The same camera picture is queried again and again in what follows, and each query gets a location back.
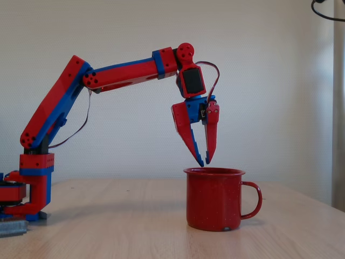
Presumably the arm servo wire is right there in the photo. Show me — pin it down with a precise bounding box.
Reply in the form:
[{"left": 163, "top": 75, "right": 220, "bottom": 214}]
[{"left": 47, "top": 88, "right": 93, "bottom": 149}]

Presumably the black cable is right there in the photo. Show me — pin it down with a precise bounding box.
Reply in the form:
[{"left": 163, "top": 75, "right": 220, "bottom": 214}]
[{"left": 310, "top": 0, "right": 345, "bottom": 23}]

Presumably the grey duct tape piece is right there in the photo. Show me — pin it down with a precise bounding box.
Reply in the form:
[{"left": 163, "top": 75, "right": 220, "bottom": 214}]
[{"left": 0, "top": 211, "right": 52, "bottom": 238}]

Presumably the gripper servo wire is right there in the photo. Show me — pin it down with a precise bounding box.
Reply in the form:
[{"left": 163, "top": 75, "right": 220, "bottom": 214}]
[{"left": 194, "top": 60, "right": 220, "bottom": 107}]

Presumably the red enamel mug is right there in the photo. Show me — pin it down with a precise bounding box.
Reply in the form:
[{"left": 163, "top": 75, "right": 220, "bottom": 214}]
[{"left": 183, "top": 167, "right": 263, "bottom": 233}]

